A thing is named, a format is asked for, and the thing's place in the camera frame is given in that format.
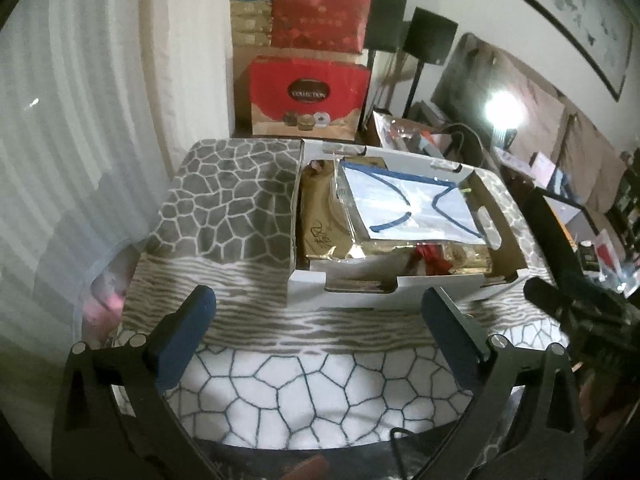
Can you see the speaker stand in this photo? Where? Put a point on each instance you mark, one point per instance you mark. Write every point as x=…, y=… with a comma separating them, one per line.
x=414, y=87

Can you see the red chocolate gift box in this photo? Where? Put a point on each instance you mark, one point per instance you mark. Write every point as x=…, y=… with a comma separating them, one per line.
x=280, y=85

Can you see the black speaker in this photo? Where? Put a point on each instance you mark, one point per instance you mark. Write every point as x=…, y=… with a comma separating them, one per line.
x=385, y=20
x=430, y=35

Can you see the grey patterned blanket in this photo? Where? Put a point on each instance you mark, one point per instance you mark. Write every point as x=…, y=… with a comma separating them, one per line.
x=225, y=210

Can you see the gold foil bag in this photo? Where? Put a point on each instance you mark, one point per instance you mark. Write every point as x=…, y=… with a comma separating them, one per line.
x=315, y=220

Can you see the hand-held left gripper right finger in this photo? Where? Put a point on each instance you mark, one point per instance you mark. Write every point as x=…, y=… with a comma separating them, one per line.
x=445, y=325

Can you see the television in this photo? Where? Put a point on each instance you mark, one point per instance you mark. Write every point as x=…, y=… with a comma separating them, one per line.
x=465, y=75

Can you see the white cardboard box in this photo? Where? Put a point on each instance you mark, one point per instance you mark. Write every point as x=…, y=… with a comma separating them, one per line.
x=305, y=285

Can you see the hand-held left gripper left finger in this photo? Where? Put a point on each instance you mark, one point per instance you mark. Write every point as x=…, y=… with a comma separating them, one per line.
x=185, y=340

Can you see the white curtain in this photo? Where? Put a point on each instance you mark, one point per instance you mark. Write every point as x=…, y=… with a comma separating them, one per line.
x=75, y=110

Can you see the red patterned gift box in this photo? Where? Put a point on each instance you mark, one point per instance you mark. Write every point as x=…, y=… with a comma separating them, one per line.
x=320, y=15

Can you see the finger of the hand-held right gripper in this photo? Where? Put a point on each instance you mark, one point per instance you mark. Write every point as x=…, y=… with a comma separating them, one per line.
x=547, y=300

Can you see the stack of tan boxes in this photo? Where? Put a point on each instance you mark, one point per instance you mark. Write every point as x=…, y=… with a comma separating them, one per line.
x=250, y=25

